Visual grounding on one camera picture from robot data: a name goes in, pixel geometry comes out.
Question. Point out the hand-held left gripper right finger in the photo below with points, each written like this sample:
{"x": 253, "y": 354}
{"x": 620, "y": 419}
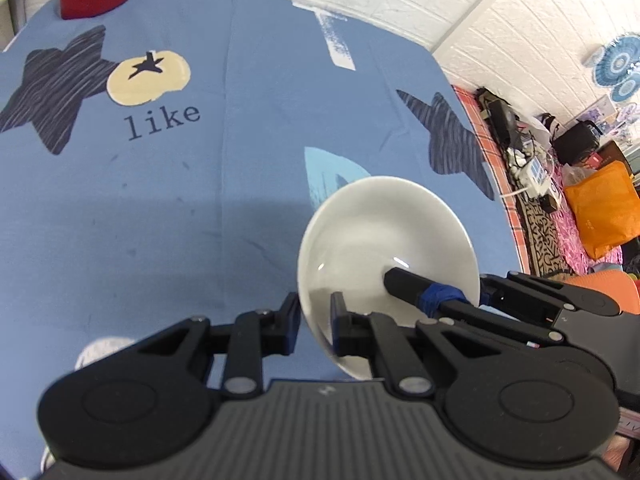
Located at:
{"x": 340, "y": 327}

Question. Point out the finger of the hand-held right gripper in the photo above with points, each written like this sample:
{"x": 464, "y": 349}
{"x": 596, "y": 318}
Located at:
{"x": 405, "y": 282}
{"x": 550, "y": 296}

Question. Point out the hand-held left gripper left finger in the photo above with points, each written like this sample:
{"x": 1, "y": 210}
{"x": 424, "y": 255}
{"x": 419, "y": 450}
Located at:
{"x": 290, "y": 325}

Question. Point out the white ceramic bowl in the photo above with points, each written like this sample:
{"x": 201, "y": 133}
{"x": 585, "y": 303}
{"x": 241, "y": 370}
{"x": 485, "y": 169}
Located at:
{"x": 380, "y": 230}

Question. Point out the pink patterned cloth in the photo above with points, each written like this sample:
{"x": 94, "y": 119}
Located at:
{"x": 570, "y": 245}

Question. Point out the black and cream patterned rug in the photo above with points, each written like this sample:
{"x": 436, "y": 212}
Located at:
{"x": 537, "y": 240}

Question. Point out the orange chair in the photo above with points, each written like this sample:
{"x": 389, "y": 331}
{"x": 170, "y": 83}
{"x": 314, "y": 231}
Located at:
{"x": 620, "y": 285}

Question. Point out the orange bag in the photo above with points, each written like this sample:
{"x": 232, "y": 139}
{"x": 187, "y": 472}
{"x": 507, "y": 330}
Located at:
{"x": 605, "y": 210}

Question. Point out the white power strip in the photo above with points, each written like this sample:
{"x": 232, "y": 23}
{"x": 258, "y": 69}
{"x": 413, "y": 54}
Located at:
{"x": 530, "y": 172}

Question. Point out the dark red box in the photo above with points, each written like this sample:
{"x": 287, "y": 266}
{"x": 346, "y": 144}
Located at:
{"x": 607, "y": 155}

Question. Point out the black bag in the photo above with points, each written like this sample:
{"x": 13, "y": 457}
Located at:
{"x": 575, "y": 142}

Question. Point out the red plaid cloth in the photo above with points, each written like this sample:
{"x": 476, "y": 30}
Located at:
{"x": 487, "y": 145}

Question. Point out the blue printed tablecloth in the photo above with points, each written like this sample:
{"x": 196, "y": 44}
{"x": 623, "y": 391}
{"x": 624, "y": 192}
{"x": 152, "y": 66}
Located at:
{"x": 200, "y": 185}

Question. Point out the black box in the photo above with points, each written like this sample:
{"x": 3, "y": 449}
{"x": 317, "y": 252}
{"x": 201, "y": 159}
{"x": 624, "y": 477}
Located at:
{"x": 500, "y": 115}

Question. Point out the small blue paper fan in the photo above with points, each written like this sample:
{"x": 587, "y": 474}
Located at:
{"x": 627, "y": 90}

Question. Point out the large blue paper fan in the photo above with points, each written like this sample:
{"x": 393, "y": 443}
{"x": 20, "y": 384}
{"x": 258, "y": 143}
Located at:
{"x": 617, "y": 60}

